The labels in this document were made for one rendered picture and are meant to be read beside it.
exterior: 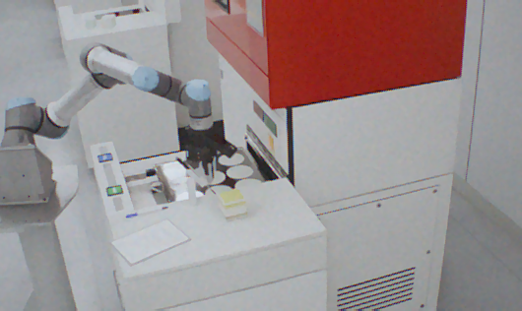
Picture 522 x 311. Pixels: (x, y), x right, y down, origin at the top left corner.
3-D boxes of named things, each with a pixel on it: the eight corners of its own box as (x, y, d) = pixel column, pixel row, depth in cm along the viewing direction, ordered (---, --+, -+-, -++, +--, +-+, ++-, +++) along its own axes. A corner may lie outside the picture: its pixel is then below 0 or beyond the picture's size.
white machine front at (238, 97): (228, 121, 302) (223, 38, 283) (294, 211, 233) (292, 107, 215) (222, 123, 301) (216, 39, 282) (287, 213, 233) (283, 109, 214)
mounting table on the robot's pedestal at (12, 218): (-42, 256, 238) (-51, 227, 232) (-6, 195, 277) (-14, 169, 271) (71, 251, 239) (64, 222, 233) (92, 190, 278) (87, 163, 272)
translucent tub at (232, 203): (239, 205, 211) (238, 187, 208) (248, 217, 205) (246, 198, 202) (218, 211, 209) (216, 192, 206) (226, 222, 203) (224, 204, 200)
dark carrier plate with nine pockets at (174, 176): (241, 150, 261) (241, 149, 260) (272, 191, 232) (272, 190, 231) (157, 166, 251) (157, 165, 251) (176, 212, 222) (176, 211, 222)
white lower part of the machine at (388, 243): (357, 234, 359) (360, 97, 321) (434, 328, 290) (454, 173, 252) (234, 265, 340) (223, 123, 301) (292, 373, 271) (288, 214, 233)
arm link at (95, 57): (73, 31, 229) (153, 61, 198) (96, 41, 237) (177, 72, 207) (61, 62, 229) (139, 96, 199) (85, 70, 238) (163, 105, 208)
